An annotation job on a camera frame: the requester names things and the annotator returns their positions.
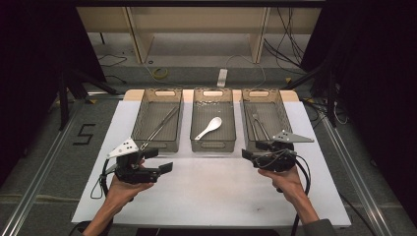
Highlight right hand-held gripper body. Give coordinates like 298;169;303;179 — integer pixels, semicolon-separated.
258;129;315;174

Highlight white ceramic spoon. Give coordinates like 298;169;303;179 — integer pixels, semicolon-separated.
194;116;223;142

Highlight aluminium floor rail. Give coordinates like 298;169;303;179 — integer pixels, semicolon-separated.
0;97;88;236
319;114;392;236

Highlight thin white cable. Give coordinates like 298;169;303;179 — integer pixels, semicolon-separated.
225;53;268;90

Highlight beige wooden shelf unit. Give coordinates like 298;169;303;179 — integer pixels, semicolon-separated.
77;6;323;65

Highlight metal fork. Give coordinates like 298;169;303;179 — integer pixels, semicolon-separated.
252;112;272;143

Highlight yellow cable coil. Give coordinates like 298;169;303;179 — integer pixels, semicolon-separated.
151;66;170;81

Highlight black cable bundle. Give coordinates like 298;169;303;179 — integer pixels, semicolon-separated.
263;7;308;68

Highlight black tripod stand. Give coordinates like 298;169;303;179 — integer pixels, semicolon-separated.
57;63;121;132
283;42;338;129

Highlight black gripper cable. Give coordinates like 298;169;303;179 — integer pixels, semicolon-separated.
89;158;114;201
277;151;313;236

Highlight person's left hand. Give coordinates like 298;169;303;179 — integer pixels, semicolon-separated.
105;175;155;207

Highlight person's right hand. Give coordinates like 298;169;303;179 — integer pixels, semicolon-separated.
257;167;308;204

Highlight black floor cable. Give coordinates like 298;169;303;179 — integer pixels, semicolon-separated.
338;192;376;236

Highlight smoky clear plastic bin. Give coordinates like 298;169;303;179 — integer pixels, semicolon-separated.
130;88;184;153
240;88;295;153
190;88;237;153

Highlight metal table knife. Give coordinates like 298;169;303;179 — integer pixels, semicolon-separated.
247;109;260;143

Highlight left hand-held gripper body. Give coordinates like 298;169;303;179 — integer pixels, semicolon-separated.
105;137;161;185

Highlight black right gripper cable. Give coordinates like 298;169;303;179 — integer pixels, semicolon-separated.
277;151;313;236

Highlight black curtain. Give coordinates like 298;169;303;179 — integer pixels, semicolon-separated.
301;0;417;227
0;0;107;185

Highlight white power strip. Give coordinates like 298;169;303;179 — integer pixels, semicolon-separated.
216;68;229;89

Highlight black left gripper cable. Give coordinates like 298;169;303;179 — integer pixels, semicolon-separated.
89;158;114;201

